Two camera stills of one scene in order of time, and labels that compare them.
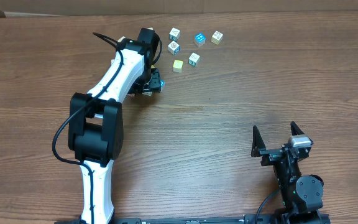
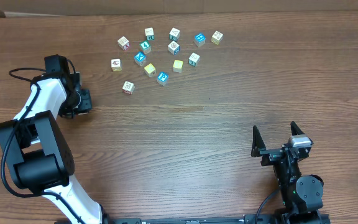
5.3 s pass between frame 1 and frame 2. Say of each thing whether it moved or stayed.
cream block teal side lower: stayed
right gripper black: stayed
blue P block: moved
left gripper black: moved
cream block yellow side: stayed
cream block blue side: stayed
